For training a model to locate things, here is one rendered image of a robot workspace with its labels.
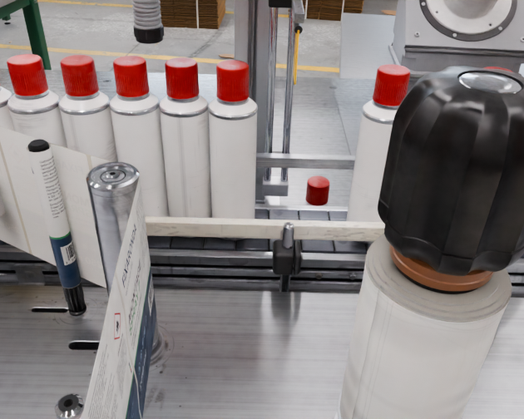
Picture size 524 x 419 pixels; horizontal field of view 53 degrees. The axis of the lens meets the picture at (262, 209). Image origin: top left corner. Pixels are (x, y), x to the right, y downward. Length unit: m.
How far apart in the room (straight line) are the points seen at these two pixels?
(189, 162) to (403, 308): 0.34
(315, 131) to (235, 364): 0.59
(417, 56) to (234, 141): 0.81
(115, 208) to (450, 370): 0.25
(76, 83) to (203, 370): 0.31
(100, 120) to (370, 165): 0.29
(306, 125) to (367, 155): 0.45
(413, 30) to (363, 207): 0.75
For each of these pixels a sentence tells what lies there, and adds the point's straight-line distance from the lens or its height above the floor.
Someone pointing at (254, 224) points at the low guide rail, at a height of 0.91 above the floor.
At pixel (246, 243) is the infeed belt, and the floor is 0.88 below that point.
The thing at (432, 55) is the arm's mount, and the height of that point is 0.88.
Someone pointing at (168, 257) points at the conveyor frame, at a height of 0.88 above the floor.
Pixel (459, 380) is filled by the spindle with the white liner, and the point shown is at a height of 1.01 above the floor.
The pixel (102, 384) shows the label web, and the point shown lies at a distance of 0.29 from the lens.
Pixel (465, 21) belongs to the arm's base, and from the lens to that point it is 1.33.
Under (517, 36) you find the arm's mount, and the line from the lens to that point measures 1.37.
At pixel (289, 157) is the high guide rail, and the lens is 0.63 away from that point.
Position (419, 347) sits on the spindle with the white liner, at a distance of 0.32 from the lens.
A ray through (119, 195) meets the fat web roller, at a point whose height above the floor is 1.06.
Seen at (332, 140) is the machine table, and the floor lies 0.83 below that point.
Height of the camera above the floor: 1.27
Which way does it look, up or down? 35 degrees down
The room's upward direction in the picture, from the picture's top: 2 degrees clockwise
